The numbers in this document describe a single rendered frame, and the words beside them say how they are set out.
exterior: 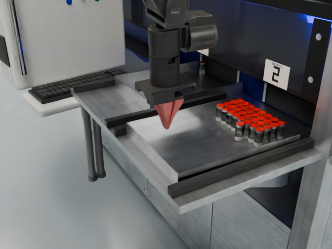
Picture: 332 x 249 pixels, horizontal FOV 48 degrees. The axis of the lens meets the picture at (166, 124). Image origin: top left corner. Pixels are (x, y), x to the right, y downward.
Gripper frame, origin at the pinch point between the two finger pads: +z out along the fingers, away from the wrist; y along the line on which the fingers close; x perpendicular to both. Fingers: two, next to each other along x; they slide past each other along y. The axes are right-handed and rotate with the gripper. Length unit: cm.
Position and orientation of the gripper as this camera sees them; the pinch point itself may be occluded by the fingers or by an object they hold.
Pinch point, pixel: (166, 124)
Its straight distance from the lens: 75.5
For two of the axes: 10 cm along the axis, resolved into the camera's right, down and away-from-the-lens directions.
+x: -4.8, -4.0, 7.8
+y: 8.7, -2.4, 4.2
